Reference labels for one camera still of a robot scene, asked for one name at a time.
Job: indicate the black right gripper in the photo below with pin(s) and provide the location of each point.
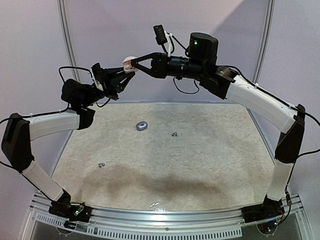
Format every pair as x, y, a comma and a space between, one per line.
156, 65

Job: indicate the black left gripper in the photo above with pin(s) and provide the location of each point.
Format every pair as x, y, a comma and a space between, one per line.
109, 86

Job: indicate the pink white earbud charging case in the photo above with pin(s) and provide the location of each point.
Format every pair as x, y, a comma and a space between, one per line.
127, 65

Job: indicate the blue-grey earbud charging case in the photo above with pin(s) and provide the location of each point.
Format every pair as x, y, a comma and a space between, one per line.
140, 126

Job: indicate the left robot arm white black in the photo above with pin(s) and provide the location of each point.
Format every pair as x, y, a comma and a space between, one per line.
21, 130

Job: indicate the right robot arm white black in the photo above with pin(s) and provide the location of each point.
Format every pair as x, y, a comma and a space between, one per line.
227, 83

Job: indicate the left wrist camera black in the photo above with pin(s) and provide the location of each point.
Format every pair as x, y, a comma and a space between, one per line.
95, 71

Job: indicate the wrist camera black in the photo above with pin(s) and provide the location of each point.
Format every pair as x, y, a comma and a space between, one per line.
95, 71
164, 39

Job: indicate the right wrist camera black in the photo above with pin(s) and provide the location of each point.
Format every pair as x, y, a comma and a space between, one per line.
164, 39

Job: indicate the aluminium corner post right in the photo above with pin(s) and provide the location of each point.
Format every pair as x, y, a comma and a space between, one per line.
264, 39

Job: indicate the aluminium front rail base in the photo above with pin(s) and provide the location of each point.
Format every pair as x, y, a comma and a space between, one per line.
123, 224

